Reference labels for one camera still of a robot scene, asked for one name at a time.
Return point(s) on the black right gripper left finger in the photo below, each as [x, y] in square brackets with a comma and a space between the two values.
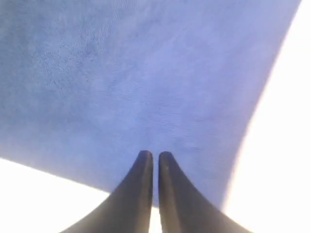
[128, 208]

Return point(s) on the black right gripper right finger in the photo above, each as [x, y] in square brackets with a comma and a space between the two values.
[183, 209]

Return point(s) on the blue towel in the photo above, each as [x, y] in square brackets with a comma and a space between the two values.
[87, 84]

